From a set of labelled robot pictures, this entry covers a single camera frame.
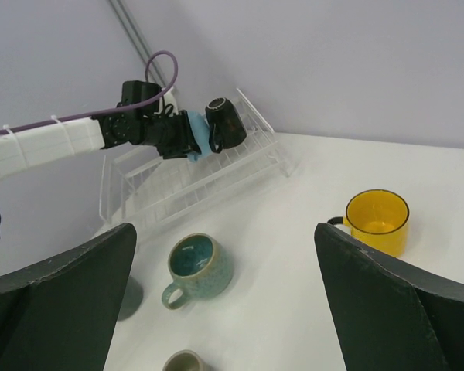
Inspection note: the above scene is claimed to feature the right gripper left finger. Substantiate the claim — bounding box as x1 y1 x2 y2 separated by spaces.
0 223 136 370

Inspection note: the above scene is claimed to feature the teal speckled ceramic mug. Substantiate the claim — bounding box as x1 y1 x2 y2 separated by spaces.
161 233 234 310

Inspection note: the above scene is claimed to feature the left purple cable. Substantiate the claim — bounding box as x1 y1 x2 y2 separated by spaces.
0 50 179 137

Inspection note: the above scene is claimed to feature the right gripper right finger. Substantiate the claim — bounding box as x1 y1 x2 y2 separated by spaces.
314 223 464 370

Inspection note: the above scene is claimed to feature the dark green mug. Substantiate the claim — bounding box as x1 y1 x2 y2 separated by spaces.
118 275 144 322

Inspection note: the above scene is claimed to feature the light blue cup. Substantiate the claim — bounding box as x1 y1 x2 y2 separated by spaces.
187 111 212 162

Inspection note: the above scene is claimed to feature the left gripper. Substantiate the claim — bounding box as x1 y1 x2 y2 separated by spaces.
146 111 201 159

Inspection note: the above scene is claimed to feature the black mug white inside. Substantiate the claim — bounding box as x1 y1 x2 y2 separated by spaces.
205 97 247 153

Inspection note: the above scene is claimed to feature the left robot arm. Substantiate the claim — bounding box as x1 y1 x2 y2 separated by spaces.
0 80 211 180

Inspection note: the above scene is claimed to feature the small grey beige cup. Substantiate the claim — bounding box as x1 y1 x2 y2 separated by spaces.
162 349 210 371

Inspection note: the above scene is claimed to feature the yellow enamel mug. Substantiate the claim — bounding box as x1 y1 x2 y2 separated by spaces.
328 189 410 257

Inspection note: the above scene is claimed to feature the clear acrylic dish rack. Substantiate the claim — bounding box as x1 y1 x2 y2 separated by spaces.
97 90 295 244

